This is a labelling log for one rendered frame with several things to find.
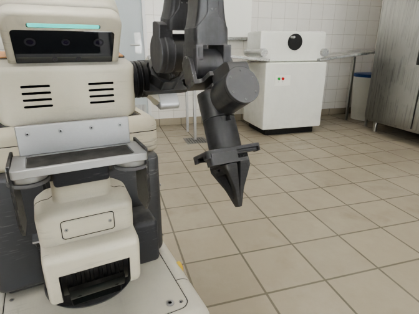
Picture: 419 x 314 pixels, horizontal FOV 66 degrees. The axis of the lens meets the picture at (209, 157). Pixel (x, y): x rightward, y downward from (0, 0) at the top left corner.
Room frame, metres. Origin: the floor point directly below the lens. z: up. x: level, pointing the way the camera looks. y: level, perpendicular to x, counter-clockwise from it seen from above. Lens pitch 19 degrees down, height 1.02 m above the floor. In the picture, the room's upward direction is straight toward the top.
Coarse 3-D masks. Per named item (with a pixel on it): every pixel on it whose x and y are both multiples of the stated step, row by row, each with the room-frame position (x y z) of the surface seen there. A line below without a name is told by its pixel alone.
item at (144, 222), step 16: (144, 208) 0.93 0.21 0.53; (144, 224) 0.84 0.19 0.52; (144, 240) 0.83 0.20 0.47; (144, 256) 0.83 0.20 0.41; (80, 272) 0.63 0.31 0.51; (96, 272) 0.65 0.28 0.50; (112, 272) 0.67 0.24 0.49; (128, 272) 0.69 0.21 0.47; (64, 288) 0.61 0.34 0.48; (80, 288) 0.62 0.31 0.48; (96, 288) 0.64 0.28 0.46; (112, 288) 0.72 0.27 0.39
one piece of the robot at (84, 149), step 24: (96, 120) 0.67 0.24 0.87; (120, 120) 0.69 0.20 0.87; (24, 144) 0.61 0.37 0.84; (48, 144) 0.62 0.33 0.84; (72, 144) 0.65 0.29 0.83; (96, 144) 0.67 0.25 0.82; (120, 144) 0.69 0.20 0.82; (24, 168) 0.54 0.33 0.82; (48, 168) 0.54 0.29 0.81; (72, 168) 0.56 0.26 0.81; (96, 168) 0.68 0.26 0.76; (120, 168) 0.63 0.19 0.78; (144, 168) 0.66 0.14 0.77; (144, 192) 0.67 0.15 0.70; (24, 216) 0.60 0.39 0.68
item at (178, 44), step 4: (176, 36) 0.68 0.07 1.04; (180, 36) 0.69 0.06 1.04; (184, 36) 0.69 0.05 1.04; (176, 40) 0.67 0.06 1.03; (180, 40) 0.68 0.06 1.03; (184, 40) 0.68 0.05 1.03; (176, 44) 0.67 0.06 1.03; (180, 44) 0.67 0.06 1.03; (184, 44) 0.67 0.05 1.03; (176, 48) 0.66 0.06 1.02; (180, 48) 0.67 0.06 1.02; (176, 52) 0.66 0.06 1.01; (180, 52) 0.67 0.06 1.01; (176, 56) 0.66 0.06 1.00; (180, 56) 0.67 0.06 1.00; (176, 60) 0.66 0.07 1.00; (180, 60) 0.67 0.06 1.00; (176, 64) 0.67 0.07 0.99; (180, 64) 0.67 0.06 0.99; (176, 68) 0.68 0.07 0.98; (180, 68) 0.68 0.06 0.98; (172, 72) 0.68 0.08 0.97; (172, 76) 0.68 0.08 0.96
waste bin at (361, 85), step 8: (360, 72) 5.00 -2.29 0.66; (368, 72) 5.00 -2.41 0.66; (360, 80) 4.66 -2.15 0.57; (368, 80) 4.58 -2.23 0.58; (352, 88) 4.87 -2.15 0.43; (360, 88) 4.66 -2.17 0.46; (368, 88) 4.58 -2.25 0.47; (352, 96) 4.82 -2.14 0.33; (360, 96) 4.65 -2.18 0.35; (352, 104) 4.79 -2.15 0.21; (360, 104) 4.64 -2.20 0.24; (352, 112) 4.77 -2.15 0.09; (360, 112) 4.63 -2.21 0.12; (360, 120) 4.63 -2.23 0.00; (368, 120) 4.58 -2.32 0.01
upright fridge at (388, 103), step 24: (384, 0) 4.02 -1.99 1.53; (408, 0) 3.69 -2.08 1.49; (384, 24) 3.96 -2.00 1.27; (408, 24) 3.64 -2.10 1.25; (384, 48) 3.90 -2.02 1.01; (408, 48) 3.59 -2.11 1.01; (384, 72) 3.84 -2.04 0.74; (408, 72) 3.53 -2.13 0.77; (384, 96) 3.79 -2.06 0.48; (408, 96) 3.47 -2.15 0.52; (384, 120) 3.73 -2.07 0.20; (408, 120) 3.42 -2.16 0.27
